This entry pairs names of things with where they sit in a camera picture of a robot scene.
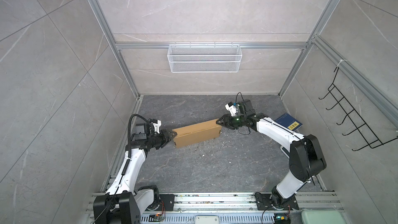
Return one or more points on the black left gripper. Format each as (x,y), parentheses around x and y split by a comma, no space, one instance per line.
(166,137)

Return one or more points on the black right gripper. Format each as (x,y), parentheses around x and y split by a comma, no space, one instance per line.
(227,121)

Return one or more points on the brown cardboard box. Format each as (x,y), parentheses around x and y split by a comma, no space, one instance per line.
(197,133)

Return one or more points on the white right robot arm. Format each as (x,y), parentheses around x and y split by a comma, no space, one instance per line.
(306,158)

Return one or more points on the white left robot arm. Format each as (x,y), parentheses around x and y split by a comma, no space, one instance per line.
(122,204)

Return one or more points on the green box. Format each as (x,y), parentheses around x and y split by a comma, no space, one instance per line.
(322,217)

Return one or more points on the blue book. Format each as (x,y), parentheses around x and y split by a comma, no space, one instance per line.
(287,121)

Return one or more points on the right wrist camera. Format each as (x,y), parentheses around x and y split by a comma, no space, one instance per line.
(233,108)

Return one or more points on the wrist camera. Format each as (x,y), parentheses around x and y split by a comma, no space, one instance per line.
(156,124)
(233,108)

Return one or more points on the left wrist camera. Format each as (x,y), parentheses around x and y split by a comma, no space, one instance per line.
(156,124)

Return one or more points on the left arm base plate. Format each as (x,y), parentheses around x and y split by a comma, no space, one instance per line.
(165,202)

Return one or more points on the white wire mesh basket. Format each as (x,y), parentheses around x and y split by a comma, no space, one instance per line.
(214,58)

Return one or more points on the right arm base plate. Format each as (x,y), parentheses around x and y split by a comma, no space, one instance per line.
(274,201)

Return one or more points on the black wire hook rack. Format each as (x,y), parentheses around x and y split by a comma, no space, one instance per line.
(360,126)

